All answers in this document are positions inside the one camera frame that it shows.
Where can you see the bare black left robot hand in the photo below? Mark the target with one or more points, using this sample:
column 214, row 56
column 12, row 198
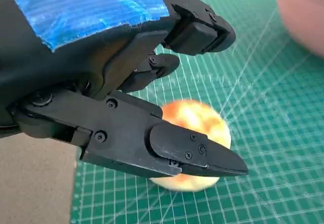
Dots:
column 76, row 56

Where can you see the round toy bread bun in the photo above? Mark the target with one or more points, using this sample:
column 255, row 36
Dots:
column 197, row 120

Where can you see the pink bowl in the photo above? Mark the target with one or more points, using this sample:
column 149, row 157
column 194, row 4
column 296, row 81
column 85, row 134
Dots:
column 303, row 11

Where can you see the green cutting mat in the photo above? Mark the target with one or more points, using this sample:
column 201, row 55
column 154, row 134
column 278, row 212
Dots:
column 265, row 132

